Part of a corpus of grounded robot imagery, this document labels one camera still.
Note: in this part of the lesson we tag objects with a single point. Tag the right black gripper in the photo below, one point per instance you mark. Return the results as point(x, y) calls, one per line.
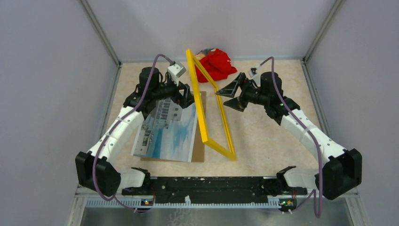
point(238, 103)

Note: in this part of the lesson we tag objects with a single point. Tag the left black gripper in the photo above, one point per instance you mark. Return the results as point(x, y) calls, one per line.
point(184, 100)

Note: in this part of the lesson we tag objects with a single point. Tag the building and sky photo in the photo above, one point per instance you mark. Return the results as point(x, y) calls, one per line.
point(168, 134)

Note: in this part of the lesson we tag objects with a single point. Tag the yellow wooden photo frame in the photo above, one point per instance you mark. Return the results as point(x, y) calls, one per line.
point(229, 152)

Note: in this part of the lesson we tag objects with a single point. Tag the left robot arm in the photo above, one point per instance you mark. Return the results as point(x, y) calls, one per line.
point(95, 167)

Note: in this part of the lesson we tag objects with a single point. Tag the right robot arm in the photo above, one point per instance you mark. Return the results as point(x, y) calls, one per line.
point(339, 169)

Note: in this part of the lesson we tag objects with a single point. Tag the red crumpled cloth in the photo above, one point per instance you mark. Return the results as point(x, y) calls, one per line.
point(217, 63)

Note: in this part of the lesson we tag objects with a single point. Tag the brown backing board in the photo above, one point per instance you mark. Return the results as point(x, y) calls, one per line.
point(199, 149)

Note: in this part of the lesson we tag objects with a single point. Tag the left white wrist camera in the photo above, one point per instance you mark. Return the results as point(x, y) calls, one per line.
point(176, 70)

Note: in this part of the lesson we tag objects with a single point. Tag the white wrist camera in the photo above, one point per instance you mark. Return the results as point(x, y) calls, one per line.
point(176, 70)
point(253, 71)

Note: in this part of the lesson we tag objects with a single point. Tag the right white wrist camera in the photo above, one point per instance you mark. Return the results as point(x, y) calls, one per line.
point(253, 71)

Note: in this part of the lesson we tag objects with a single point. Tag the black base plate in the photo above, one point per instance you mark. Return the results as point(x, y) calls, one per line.
point(212, 190)

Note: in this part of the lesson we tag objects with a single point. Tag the aluminium front rail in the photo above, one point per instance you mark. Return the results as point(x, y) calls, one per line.
point(89, 209)

